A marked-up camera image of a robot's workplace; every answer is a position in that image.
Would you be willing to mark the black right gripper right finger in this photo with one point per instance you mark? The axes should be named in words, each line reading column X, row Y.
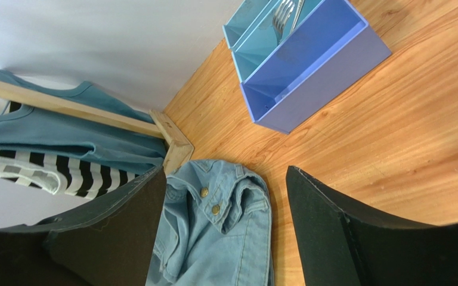
column 343, row 241

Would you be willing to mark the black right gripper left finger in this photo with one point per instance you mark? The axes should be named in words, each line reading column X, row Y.
column 106, row 241

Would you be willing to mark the silver metal fork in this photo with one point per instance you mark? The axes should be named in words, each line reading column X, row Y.
column 281, row 15

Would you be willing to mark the silver metal knife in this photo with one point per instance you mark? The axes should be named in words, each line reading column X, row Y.
column 299, row 7

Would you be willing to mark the black white striped top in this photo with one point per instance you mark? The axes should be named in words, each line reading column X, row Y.
column 58, row 174

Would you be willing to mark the light blue denim jacket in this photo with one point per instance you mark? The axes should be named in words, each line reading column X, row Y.
column 215, row 227

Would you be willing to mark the wooden clothes rack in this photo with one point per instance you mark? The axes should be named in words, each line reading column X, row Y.
column 180, row 149

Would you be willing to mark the blue three-compartment organizer tray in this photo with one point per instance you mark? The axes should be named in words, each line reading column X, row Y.
column 286, row 79

